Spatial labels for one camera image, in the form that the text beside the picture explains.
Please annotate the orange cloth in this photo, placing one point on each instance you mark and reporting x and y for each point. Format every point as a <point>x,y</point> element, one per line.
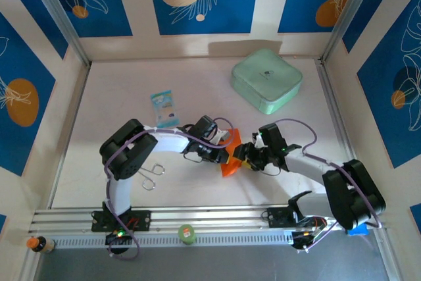
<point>230,170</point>

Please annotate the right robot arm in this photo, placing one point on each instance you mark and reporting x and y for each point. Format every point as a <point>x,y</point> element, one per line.
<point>352,192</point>

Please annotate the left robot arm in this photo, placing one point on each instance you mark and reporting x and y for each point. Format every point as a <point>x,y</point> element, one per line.
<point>126,149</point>

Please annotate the blue wet wipes packet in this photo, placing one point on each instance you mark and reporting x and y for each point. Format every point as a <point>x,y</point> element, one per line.
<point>164,108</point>

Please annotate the green capped can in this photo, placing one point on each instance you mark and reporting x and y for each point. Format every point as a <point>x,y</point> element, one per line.
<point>187,233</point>

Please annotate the mint green zip case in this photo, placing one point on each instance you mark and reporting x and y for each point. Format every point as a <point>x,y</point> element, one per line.
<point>266,77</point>

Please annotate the black electronics board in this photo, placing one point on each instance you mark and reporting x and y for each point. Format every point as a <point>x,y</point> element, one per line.
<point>113,238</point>
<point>301,240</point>

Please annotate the blue box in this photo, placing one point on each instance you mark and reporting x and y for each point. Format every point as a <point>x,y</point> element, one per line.
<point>358,231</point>

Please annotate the brown bottle orange cap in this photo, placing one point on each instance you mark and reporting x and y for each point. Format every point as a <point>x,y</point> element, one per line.
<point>39,244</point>

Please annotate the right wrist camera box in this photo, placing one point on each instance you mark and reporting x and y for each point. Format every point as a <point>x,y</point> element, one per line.
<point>271,136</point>

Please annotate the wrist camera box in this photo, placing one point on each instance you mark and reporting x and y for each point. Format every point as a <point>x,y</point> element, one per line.
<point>271,136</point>
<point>204,126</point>

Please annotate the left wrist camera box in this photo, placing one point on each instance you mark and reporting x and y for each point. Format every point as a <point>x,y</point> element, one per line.
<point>204,126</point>

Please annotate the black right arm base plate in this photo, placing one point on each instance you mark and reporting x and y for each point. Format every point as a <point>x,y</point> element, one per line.
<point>274,216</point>

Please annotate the aluminium mounting rail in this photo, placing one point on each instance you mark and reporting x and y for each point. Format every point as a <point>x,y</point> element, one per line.
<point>213,215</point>

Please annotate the aluminium side rail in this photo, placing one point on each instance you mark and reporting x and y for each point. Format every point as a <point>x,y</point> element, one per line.
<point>333,103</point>

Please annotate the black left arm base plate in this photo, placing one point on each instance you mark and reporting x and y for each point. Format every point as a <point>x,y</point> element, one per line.
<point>144,220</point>

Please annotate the aluminium frame post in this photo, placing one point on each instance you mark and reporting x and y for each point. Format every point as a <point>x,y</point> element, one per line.
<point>59,14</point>
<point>349,14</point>

